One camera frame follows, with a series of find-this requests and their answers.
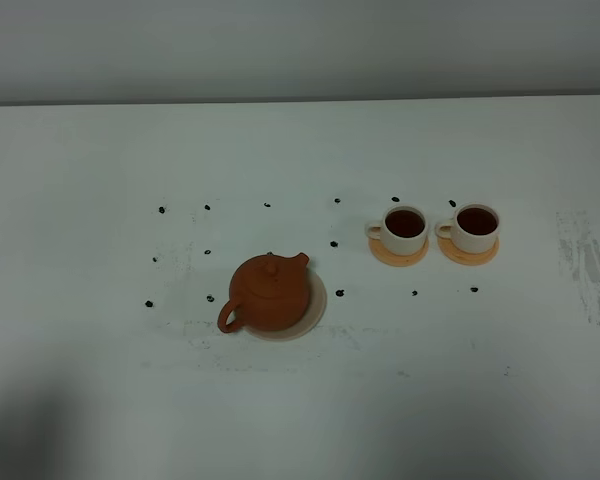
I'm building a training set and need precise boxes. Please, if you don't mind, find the orange coaster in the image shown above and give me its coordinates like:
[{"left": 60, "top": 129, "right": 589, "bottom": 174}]
[
  {"left": 368, "top": 236, "right": 429, "bottom": 267},
  {"left": 437, "top": 237, "right": 500, "bottom": 266}
]

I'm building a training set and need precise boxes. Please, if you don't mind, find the brown clay teapot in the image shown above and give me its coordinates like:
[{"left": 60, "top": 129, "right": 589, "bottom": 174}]
[{"left": 217, "top": 253, "right": 310, "bottom": 334}]

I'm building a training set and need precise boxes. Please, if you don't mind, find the right orange coaster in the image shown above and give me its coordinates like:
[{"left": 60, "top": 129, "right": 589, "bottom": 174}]
[{"left": 437, "top": 237, "right": 500, "bottom": 266}]

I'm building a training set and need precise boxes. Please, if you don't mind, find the white teacup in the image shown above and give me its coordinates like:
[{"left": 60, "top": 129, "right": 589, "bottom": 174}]
[
  {"left": 434, "top": 203, "right": 500, "bottom": 255},
  {"left": 364, "top": 205, "right": 428, "bottom": 256}
]

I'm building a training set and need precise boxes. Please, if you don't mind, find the left orange coaster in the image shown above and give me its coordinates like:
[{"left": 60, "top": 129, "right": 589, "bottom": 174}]
[{"left": 368, "top": 236, "right": 429, "bottom": 267}]

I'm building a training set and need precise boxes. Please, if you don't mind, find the left white teacup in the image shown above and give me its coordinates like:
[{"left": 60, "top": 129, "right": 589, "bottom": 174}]
[{"left": 364, "top": 205, "right": 428, "bottom": 256}]

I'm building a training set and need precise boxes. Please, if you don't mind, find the right white teacup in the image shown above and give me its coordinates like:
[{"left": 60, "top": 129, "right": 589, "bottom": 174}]
[{"left": 434, "top": 203, "right": 500, "bottom": 255}]

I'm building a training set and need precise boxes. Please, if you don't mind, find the beige round teapot saucer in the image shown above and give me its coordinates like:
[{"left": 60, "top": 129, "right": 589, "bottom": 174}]
[{"left": 245, "top": 270, "right": 327, "bottom": 342}]

